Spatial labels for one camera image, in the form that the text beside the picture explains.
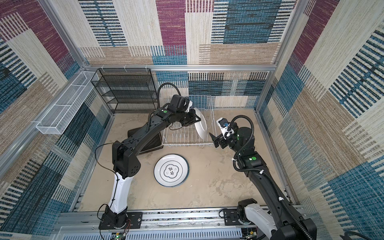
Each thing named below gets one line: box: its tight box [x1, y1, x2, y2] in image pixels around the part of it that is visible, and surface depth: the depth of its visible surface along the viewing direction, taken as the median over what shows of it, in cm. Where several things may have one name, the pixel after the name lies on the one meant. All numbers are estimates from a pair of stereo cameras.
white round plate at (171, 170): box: [153, 154, 190, 187], surface depth 89 cm
